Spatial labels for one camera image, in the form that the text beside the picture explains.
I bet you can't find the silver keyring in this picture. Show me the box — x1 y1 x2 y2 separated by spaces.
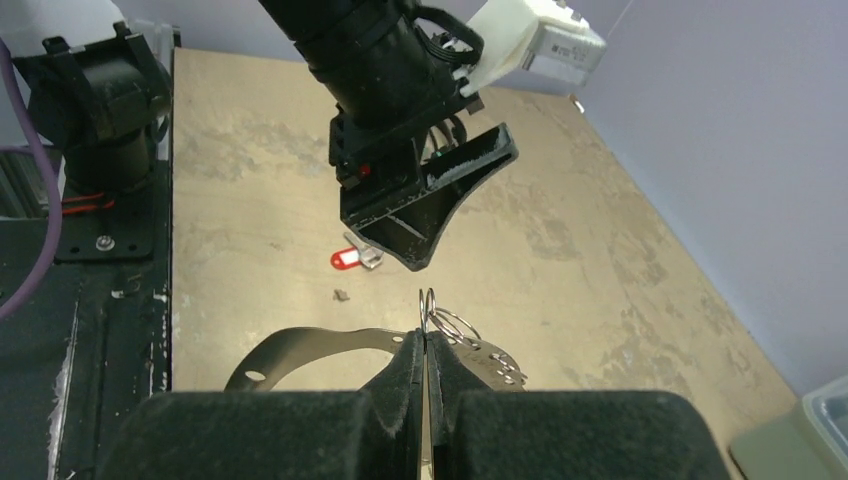
419 288 437 334

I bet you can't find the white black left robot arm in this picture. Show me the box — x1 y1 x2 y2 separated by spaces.
1 1 518 272

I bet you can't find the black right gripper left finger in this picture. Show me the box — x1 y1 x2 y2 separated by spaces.
95 331 424 479

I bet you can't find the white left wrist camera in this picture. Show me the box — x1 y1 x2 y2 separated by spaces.
453 0 607 97

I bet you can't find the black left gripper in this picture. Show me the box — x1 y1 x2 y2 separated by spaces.
262 1 518 272

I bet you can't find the white red small key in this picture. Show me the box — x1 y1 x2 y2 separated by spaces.
330 232 384 271

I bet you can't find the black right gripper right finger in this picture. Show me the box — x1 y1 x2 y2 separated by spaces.
425 333 729 479

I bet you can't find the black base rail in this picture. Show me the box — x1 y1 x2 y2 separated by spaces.
1 161 172 479

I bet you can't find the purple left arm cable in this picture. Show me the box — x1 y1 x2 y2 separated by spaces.
0 39 65 323

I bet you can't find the green translucent plastic toolbox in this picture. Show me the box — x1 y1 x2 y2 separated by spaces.
729 376 847 479

